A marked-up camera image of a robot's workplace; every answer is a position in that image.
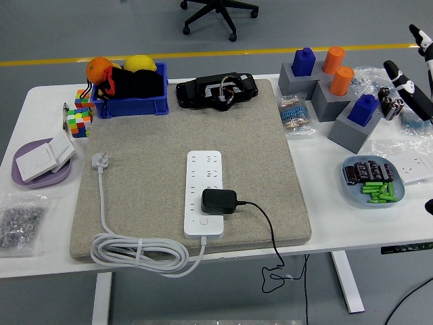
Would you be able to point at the bag of brown-blue resistors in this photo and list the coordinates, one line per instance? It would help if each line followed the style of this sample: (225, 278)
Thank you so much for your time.
(293, 115)

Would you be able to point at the bag of metal nuts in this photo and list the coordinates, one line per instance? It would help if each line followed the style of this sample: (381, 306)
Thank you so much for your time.
(20, 223)

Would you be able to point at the orange cylinder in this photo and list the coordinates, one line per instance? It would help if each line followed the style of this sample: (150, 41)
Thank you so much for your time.
(333, 59)
(341, 81)

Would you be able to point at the small blue resistor bag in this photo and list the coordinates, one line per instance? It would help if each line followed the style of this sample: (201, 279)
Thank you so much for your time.
(414, 126)

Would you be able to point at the light blue plate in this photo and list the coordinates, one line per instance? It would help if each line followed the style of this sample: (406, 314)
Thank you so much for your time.
(358, 199)

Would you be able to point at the small colourful puzzle cube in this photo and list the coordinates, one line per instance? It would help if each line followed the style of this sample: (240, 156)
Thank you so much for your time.
(83, 98)

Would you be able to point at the yellow lemon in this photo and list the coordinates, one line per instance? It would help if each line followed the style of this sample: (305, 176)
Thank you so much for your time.
(138, 62)

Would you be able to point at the grey-brown mat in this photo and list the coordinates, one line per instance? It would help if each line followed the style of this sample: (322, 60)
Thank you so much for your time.
(145, 142)

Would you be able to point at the green battery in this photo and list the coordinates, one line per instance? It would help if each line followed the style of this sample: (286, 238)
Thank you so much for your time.
(390, 199)
(370, 190)
(379, 196)
(383, 189)
(391, 190)
(377, 201)
(372, 185)

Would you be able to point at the white power strip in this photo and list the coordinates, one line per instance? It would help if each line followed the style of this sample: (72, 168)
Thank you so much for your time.
(203, 166)

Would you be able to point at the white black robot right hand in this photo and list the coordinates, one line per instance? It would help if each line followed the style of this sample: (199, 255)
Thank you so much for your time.
(411, 91)

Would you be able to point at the orange fruit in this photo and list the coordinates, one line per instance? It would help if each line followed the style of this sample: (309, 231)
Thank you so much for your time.
(96, 69)

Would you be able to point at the large white switch panel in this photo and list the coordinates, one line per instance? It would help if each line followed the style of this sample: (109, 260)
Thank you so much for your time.
(35, 162)

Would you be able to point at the blue plastic bin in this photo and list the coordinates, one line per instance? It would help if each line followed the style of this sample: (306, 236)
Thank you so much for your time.
(132, 106)

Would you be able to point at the black office chair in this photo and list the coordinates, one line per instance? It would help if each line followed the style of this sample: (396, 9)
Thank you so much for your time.
(220, 13)

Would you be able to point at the black plug adapter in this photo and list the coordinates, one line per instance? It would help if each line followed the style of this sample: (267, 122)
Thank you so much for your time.
(218, 201)

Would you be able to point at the metal pen tool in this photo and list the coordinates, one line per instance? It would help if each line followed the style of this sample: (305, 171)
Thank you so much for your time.
(65, 116)

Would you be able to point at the large colourful puzzle cube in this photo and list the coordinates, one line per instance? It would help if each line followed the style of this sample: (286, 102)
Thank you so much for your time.
(79, 122)

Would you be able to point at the black table control panel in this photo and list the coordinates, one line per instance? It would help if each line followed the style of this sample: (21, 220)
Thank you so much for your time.
(402, 248)

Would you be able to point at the grey block with orange cylinder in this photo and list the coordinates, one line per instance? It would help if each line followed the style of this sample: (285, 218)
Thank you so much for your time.
(326, 105)

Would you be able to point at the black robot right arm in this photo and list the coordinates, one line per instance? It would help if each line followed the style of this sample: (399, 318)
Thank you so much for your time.
(429, 207)

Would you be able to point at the black cylindrical capacitor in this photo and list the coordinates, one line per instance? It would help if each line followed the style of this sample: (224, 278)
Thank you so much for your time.
(373, 170)
(387, 106)
(361, 171)
(387, 172)
(396, 109)
(350, 175)
(384, 93)

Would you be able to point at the black red cloth pouch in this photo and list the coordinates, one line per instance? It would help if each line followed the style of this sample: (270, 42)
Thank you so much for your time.
(142, 84)

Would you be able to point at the small white switch panel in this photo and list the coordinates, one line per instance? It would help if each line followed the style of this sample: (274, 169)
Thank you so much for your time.
(62, 147)

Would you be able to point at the purple tray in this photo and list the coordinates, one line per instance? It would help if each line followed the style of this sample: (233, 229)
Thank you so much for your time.
(47, 179)

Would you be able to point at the blue peg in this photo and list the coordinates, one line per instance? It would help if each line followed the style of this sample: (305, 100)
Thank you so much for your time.
(303, 62)
(362, 110)

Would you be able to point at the black open electronic device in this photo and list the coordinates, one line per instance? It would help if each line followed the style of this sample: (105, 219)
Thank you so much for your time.
(193, 91)

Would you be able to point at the white table leg with foot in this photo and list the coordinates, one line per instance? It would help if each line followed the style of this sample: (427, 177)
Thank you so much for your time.
(348, 287)

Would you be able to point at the white socket in clear bag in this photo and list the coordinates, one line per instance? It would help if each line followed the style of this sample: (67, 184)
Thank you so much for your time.
(412, 166)

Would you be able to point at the large clear resistor bag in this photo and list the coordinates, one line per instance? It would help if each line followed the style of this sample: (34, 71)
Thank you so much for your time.
(368, 79)

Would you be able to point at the grey block with blue peg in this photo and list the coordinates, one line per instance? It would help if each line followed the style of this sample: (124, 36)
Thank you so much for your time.
(348, 135)
(289, 81)

